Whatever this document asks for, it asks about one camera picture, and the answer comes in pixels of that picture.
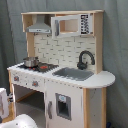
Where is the grey toy sink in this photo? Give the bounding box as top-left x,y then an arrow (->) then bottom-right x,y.
53,67 -> 93,81

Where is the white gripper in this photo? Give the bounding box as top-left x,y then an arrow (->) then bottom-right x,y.
0,88 -> 9,119

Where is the right red stove knob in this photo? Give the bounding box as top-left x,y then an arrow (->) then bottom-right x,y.
32,81 -> 39,87

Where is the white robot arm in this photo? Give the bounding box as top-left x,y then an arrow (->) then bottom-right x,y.
0,88 -> 38,128

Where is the silver toy pot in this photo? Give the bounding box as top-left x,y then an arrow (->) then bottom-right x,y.
23,57 -> 39,67

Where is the red stove knob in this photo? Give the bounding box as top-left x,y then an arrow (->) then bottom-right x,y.
32,81 -> 39,87
13,75 -> 20,82

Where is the left red stove knob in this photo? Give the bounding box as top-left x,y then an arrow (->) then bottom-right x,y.
13,75 -> 20,82

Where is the black stove top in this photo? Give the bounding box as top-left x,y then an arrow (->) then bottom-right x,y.
20,62 -> 57,73

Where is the white microwave door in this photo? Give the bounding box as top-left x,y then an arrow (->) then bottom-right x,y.
51,14 -> 93,38

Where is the black toy faucet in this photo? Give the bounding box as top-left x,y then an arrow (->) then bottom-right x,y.
77,50 -> 95,70

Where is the grey range hood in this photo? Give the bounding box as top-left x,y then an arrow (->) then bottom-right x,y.
26,15 -> 51,34

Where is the wooden toy kitchen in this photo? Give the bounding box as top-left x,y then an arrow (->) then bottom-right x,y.
8,10 -> 115,128

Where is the white fridge door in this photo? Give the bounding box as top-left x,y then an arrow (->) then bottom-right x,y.
45,81 -> 83,128

